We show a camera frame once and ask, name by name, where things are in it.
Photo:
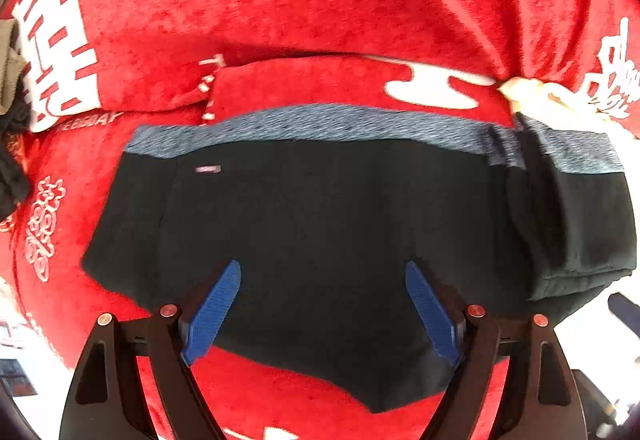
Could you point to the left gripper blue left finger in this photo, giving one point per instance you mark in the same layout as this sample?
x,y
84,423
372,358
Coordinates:
x,y
204,309

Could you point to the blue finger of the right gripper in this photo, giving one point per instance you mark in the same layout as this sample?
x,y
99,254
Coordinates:
x,y
626,311

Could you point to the black shorts with patterned waistband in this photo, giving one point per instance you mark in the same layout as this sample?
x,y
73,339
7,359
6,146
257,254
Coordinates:
x,y
323,206

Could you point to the red sofa cover with characters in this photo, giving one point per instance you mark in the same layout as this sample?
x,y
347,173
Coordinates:
x,y
99,69

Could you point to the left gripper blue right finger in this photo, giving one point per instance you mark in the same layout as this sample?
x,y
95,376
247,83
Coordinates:
x,y
441,311

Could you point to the cream garment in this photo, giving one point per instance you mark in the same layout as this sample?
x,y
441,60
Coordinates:
x,y
557,107

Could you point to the olive grey folded garment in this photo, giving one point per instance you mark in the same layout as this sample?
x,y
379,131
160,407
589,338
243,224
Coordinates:
x,y
12,63

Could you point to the dark crumpled garment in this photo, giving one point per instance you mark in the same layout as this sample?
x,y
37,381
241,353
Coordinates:
x,y
15,186

